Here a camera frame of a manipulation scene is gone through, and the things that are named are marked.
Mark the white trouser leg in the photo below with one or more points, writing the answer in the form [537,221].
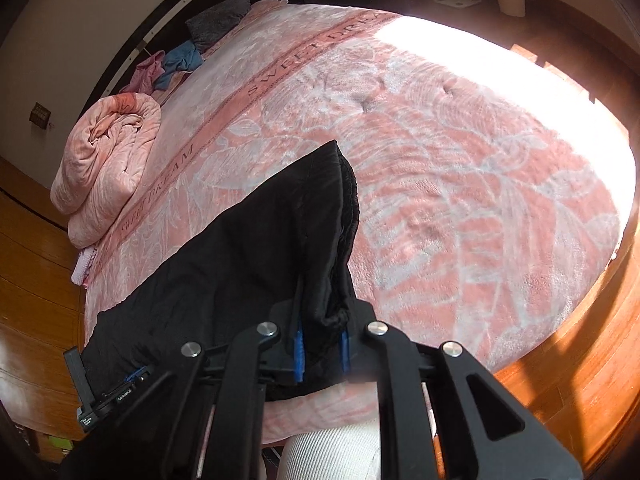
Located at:
[351,452]

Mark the brown wall switch box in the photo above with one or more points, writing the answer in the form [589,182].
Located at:
[40,116]

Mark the grey pillow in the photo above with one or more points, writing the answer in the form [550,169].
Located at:
[209,26]

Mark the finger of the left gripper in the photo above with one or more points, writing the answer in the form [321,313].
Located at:
[139,375]

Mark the black pants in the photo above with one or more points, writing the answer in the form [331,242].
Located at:
[288,242]

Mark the pink garment on bed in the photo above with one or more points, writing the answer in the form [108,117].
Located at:
[145,74]

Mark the blue garment on bed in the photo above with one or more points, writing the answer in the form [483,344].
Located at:
[184,58]

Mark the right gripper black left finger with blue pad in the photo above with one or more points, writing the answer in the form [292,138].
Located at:
[199,415]

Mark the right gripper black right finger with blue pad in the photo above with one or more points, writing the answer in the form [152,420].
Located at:
[443,415]

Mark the dark wooden headboard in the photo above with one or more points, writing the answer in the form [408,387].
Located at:
[163,29]

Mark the folded pink comforter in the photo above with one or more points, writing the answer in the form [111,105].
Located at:
[103,162]

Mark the folded white pink towel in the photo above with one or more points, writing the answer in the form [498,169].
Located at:
[80,274]

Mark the pink sweet dream bedspread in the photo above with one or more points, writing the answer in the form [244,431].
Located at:
[491,195]

